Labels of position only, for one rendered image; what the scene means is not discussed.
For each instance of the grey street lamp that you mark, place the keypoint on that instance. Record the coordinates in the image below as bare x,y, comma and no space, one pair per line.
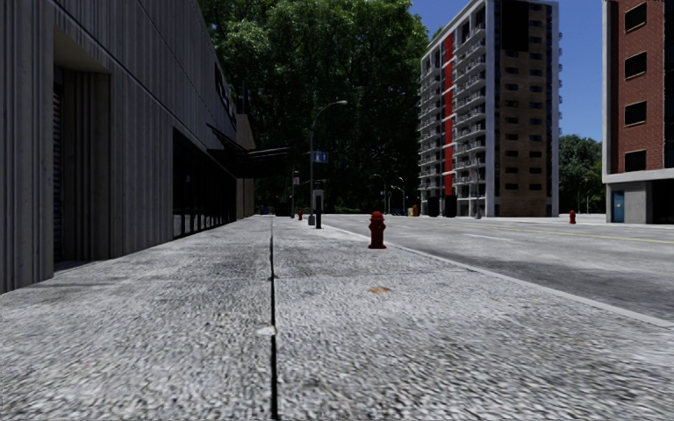
403,196
311,173

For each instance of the trees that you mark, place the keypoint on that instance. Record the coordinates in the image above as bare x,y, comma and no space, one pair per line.
581,173
326,79

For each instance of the brown and white apartment tower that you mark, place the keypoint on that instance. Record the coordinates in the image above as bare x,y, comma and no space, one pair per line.
500,116

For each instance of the grey ribbed concrete building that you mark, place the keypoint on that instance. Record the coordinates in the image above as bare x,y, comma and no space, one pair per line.
121,116

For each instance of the red brick building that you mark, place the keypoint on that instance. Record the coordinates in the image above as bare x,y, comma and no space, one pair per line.
640,105

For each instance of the white box on a post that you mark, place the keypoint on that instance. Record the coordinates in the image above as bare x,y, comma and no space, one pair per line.
318,202

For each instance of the sign on a post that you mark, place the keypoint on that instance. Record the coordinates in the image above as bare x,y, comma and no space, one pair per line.
293,192

